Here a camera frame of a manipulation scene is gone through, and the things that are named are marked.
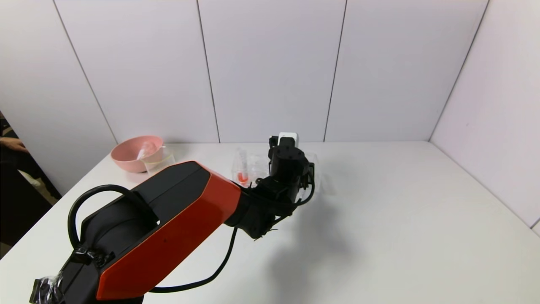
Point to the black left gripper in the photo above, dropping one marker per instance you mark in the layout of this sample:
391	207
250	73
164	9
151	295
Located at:
287	166

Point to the test tube with yellow pigment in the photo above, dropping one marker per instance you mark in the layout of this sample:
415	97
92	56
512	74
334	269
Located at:
144	152

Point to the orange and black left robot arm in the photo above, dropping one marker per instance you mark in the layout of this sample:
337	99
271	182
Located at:
168	219

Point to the clear acrylic test tube rack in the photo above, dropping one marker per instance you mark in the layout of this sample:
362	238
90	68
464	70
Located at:
257	162

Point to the test tube with red pigment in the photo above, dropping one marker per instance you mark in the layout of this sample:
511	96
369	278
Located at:
242	177

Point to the clear glass beaker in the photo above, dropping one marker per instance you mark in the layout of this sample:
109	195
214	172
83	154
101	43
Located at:
162	160

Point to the bare person hand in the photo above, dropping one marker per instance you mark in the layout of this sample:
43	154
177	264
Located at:
12	144

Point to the pink bowl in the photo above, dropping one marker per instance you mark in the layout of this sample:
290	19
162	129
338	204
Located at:
126	158

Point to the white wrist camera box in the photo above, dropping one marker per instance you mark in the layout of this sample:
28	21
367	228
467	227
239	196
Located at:
288	138

